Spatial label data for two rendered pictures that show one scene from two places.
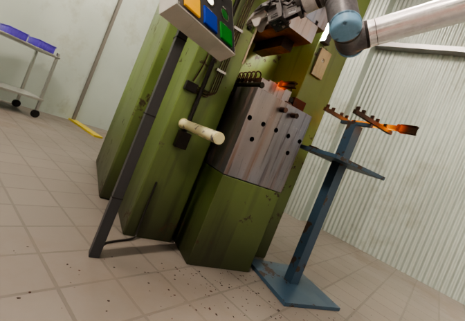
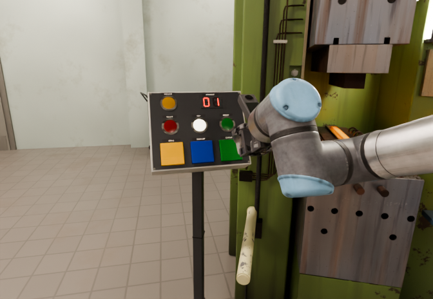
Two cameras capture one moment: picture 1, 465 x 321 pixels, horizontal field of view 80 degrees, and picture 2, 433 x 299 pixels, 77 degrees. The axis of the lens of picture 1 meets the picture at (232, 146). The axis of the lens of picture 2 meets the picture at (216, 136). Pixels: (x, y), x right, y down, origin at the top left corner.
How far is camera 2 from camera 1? 0.84 m
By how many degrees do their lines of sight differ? 42
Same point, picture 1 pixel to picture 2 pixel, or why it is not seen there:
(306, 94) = not seen: hidden behind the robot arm
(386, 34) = (404, 171)
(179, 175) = (267, 258)
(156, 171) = not seen: hidden behind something
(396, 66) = not seen: outside the picture
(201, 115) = (268, 198)
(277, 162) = (379, 250)
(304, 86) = (415, 116)
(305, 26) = (366, 57)
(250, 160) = (331, 255)
